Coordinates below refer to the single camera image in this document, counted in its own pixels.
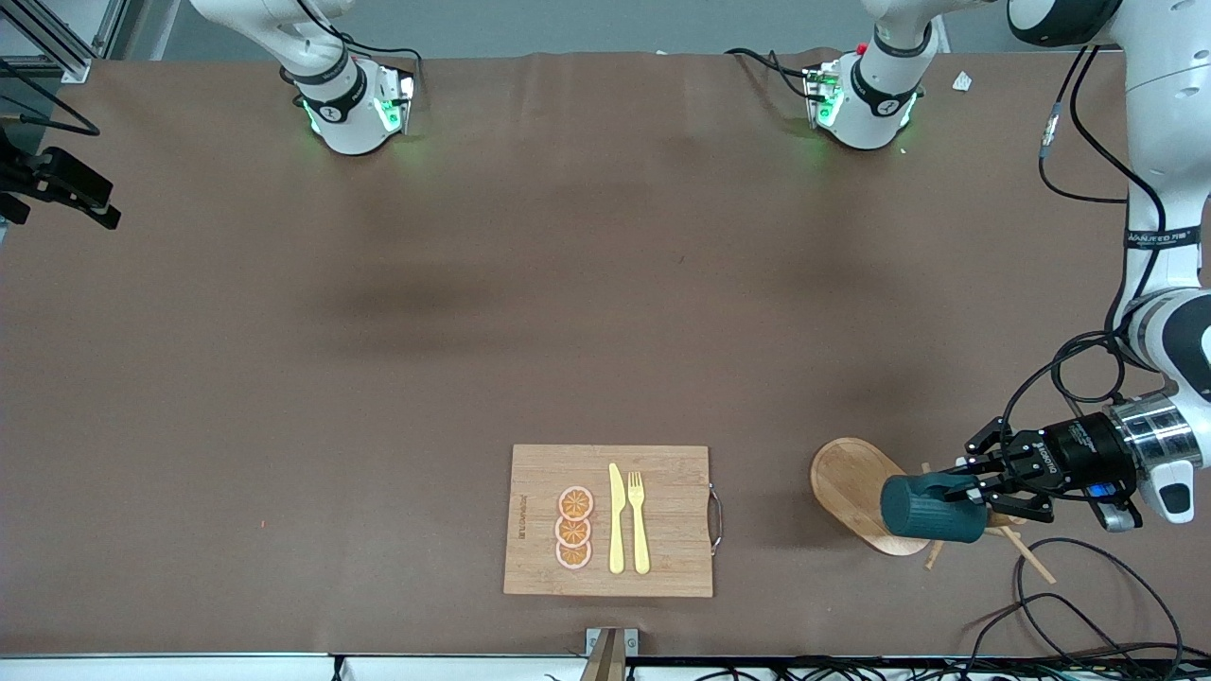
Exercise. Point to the toy orange slice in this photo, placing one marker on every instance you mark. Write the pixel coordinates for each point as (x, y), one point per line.
(572, 532)

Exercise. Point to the yellow plastic fork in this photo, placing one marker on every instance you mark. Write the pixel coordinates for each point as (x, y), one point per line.
(640, 539)

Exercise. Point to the dark green cup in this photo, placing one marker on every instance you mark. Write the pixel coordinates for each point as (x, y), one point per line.
(927, 511)

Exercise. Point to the white paper scrap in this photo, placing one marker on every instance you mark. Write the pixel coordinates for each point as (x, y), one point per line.
(962, 81)

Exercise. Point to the brown table mat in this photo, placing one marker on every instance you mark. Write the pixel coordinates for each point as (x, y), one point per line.
(473, 397)

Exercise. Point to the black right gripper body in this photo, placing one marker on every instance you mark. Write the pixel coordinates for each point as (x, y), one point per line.
(68, 180)

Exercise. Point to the grey metal mount bracket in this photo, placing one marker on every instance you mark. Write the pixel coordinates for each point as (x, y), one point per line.
(610, 643)

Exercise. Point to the wooden cup rack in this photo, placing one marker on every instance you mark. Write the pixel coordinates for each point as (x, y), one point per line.
(847, 482)

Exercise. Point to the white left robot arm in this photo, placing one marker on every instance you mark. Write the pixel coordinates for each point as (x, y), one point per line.
(1168, 142)

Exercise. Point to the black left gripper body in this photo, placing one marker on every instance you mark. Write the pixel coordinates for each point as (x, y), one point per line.
(1077, 447)

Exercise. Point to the bamboo cutting board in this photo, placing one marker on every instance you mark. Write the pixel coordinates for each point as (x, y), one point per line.
(672, 520)

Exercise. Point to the aluminium frame profile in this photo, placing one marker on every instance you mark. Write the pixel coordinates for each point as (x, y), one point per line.
(76, 68)

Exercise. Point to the yellow plastic knife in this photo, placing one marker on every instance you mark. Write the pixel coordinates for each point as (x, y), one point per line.
(617, 530)

